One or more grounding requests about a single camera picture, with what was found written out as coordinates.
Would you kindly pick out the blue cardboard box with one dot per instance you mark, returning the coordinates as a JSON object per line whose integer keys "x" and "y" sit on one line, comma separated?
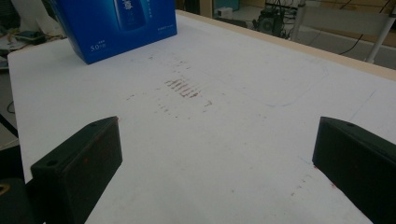
{"x": 102, "y": 28}

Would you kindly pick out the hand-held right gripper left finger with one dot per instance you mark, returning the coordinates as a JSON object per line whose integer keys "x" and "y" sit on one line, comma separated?
{"x": 77, "y": 174}

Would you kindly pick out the black computer tower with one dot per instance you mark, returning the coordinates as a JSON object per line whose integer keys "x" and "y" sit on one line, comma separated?
{"x": 269, "y": 23}

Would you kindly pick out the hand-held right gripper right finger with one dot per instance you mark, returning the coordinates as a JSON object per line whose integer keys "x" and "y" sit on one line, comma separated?
{"x": 358, "y": 168}

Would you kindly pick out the white table mat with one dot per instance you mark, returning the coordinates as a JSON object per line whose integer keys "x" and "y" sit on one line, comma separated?
{"x": 218, "y": 140}

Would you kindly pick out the white desk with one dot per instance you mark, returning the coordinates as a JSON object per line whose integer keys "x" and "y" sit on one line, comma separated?
{"x": 378, "y": 40}

